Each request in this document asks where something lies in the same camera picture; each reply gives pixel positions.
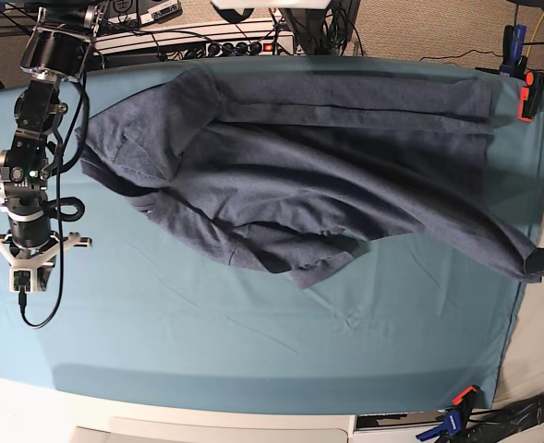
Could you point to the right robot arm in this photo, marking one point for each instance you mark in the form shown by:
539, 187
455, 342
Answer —
57, 51

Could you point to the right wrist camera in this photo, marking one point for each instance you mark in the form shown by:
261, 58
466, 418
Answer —
24, 280

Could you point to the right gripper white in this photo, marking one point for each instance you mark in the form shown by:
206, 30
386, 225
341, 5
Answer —
33, 258

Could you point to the orange blue clamp bottom right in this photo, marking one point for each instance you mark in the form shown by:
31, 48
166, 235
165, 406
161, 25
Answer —
453, 421

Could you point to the orange black clamp top right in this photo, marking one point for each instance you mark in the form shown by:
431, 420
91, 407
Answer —
531, 96

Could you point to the black power strip red switch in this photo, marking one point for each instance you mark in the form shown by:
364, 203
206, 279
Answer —
240, 48

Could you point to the blue black clamp top right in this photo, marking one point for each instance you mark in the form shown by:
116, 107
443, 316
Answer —
513, 61

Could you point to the blue-grey heathered T-shirt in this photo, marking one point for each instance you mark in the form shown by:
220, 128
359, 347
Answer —
287, 172

